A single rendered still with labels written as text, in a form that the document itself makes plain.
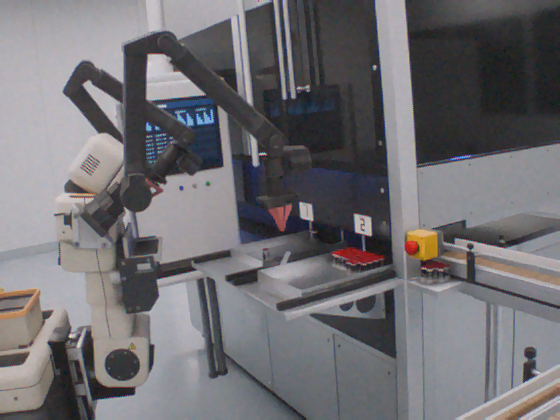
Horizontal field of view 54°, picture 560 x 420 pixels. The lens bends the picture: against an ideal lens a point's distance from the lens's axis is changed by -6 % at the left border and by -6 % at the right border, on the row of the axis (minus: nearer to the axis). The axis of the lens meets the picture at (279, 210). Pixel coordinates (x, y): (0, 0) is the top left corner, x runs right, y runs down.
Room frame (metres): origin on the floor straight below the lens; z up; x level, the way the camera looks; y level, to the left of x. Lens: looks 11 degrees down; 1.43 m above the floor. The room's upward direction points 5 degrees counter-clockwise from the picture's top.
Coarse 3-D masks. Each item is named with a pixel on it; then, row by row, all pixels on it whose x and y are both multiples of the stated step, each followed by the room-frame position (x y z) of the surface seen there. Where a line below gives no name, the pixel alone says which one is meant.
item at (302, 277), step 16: (320, 256) 1.84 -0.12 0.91; (272, 272) 1.75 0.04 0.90; (288, 272) 1.78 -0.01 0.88; (304, 272) 1.77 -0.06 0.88; (320, 272) 1.76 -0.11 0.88; (336, 272) 1.74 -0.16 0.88; (368, 272) 1.62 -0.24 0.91; (384, 272) 1.65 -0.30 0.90; (288, 288) 1.57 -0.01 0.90; (304, 288) 1.62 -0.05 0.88; (320, 288) 1.53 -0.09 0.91
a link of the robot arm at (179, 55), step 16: (160, 48) 1.36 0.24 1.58; (176, 48) 1.37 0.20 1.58; (176, 64) 1.40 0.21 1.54; (192, 64) 1.42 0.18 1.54; (192, 80) 1.43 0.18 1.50; (208, 80) 1.44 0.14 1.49; (208, 96) 1.46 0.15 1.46; (224, 96) 1.46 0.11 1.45; (240, 96) 1.48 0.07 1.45; (240, 112) 1.47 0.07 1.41; (256, 112) 1.49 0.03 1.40; (256, 128) 1.49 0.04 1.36; (272, 128) 1.50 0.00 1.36
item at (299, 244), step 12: (264, 240) 2.13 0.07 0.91; (276, 240) 2.15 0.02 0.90; (288, 240) 2.17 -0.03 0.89; (300, 240) 2.20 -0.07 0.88; (240, 252) 1.98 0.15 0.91; (252, 252) 2.08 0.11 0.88; (276, 252) 2.05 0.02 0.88; (300, 252) 1.90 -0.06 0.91; (312, 252) 1.92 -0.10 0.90; (252, 264) 1.90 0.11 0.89; (264, 264) 1.84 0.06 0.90
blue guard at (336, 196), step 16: (240, 160) 2.54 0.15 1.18; (240, 176) 2.55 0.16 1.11; (256, 176) 2.41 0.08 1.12; (288, 176) 2.17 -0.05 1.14; (304, 176) 2.07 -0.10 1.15; (320, 176) 1.97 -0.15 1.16; (336, 176) 1.89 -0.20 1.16; (352, 176) 1.81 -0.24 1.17; (368, 176) 1.73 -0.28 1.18; (240, 192) 2.56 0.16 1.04; (256, 192) 2.42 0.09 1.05; (304, 192) 2.07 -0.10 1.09; (320, 192) 1.98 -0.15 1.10; (336, 192) 1.89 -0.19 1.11; (352, 192) 1.81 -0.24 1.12; (368, 192) 1.74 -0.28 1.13; (384, 192) 1.67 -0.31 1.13; (320, 208) 1.99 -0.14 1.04; (336, 208) 1.90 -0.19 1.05; (352, 208) 1.82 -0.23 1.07; (368, 208) 1.74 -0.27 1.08; (384, 208) 1.67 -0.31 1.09; (336, 224) 1.90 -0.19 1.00; (352, 224) 1.82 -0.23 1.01
